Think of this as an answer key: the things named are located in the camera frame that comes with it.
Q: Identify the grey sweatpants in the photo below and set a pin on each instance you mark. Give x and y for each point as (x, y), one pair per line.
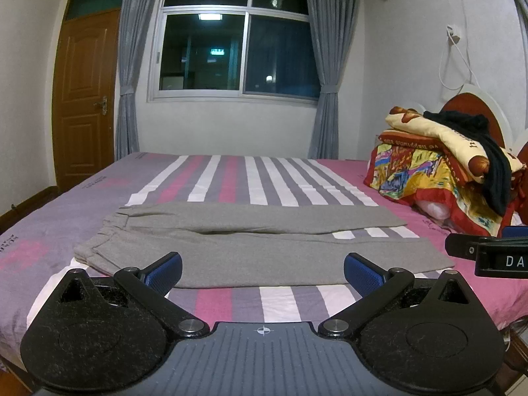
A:
(240, 245)

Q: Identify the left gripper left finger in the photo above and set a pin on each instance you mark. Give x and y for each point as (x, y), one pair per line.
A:
(108, 334)

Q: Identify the right grey curtain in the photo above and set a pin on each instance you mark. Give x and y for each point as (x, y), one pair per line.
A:
(332, 25)

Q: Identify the white wall socket with cable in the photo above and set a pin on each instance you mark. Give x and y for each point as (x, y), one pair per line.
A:
(454, 54)

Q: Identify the left grey curtain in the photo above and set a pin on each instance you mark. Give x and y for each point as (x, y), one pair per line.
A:
(133, 28)

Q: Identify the grey curtain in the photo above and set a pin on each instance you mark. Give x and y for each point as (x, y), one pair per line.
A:
(133, 28)
(332, 25)

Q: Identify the red wooden headboard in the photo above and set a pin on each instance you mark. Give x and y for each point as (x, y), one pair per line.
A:
(474, 102)

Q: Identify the aluminium sliding window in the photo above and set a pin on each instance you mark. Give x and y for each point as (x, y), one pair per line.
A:
(233, 48)

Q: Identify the striped pink purple bed sheet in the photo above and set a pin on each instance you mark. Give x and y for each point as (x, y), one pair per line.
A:
(38, 251)

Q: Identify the colourful folded quilt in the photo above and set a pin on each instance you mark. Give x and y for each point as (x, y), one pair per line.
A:
(421, 173)

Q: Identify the brown wooden door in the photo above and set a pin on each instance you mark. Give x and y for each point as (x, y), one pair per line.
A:
(83, 97)

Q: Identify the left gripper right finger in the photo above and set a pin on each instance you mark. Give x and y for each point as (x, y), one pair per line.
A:
(421, 336)

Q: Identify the black garment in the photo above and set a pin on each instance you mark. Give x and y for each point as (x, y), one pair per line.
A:
(497, 181)

